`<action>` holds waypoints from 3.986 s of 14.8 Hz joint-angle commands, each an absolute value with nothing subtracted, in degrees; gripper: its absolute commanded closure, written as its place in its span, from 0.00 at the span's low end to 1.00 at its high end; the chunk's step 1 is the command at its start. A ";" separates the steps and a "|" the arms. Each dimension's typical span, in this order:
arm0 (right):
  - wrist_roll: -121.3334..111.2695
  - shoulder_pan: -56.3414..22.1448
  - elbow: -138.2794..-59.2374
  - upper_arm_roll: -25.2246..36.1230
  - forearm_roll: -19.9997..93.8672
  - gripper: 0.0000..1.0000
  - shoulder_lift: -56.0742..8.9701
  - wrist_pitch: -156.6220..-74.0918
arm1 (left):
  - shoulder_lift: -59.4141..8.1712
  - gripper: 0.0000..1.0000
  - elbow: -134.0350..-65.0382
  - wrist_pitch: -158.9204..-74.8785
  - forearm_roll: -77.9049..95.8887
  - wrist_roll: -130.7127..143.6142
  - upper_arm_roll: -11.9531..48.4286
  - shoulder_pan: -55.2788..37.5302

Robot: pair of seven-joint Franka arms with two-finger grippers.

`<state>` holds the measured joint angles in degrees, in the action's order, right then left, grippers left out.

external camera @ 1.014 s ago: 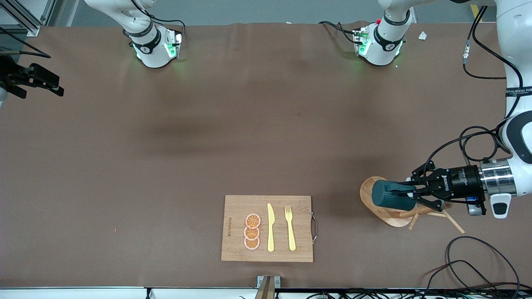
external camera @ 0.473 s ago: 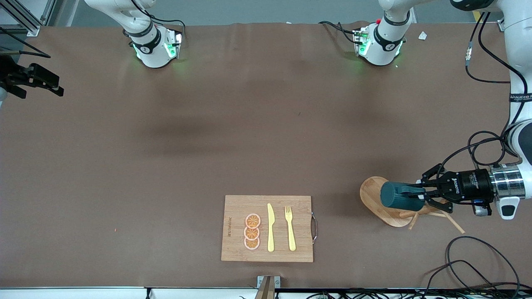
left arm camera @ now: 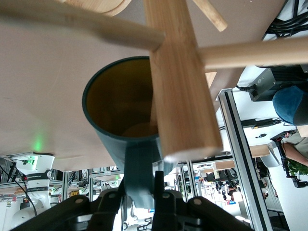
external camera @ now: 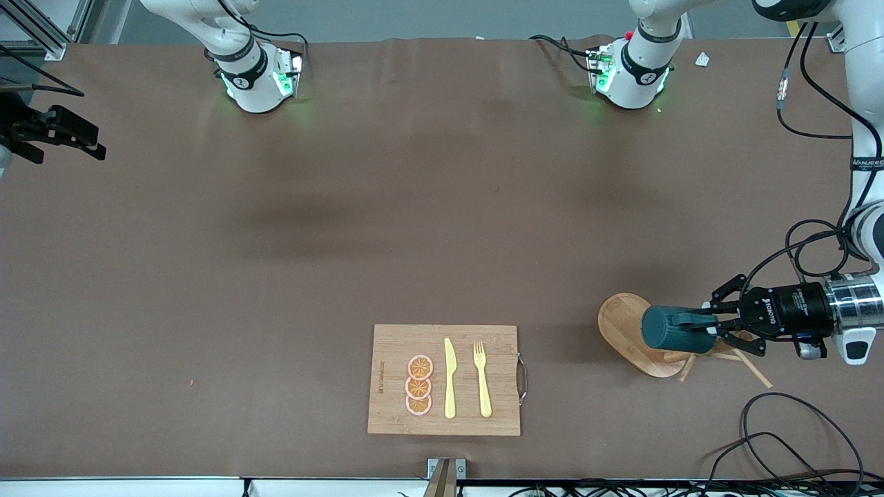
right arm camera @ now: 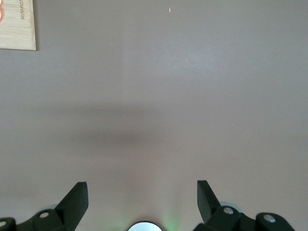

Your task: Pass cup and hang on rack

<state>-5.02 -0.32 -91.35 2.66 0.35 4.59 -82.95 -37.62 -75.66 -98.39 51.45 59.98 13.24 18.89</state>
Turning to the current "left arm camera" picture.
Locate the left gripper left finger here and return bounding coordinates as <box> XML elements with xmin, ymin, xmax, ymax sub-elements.
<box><xmin>12</xmin><ymin>189</ymin><xmax>125</xmax><ymax>231</ymax></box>

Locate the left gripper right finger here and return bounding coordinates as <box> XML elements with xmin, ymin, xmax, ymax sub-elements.
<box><xmin>154</xmin><ymin>170</ymin><xmax>253</xmax><ymax>231</ymax></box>

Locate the dark green cup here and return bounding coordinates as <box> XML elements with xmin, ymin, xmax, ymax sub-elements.
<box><xmin>81</xmin><ymin>55</ymin><xmax>179</xmax><ymax>210</ymax></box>

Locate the wooden cup rack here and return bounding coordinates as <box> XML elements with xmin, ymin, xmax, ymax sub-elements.
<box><xmin>0</xmin><ymin>0</ymin><xmax>308</xmax><ymax>159</ymax></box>

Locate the wooden desk board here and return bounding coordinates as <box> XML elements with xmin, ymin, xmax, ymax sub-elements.
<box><xmin>249</xmin><ymin>144</ymin><xmax>270</xmax><ymax>159</ymax></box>

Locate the brown table cover sheet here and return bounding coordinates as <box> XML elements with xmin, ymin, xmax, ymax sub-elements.
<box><xmin>0</xmin><ymin>0</ymin><xmax>287</xmax><ymax>173</ymax></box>

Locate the green plant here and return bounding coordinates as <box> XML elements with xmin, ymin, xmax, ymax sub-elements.
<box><xmin>287</xmin><ymin>160</ymin><xmax>308</xmax><ymax>178</ymax></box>

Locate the seated person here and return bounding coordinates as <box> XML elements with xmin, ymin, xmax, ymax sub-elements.
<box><xmin>280</xmin><ymin>131</ymin><xmax>308</xmax><ymax>169</ymax></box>

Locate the grey power supply box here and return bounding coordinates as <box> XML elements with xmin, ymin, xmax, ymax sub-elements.
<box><xmin>237</xmin><ymin>67</ymin><xmax>308</xmax><ymax>103</ymax></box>

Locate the aluminium table leg frame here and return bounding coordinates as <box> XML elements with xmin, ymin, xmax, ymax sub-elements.
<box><xmin>215</xmin><ymin>88</ymin><xmax>268</xmax><ymax>231</ymax></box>

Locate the black cable bundle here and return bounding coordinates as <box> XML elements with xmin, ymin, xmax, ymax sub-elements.
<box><xmin>261</xmin><ymin>0</ymin><xmax>308</xmax><ymax>40</ymax></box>

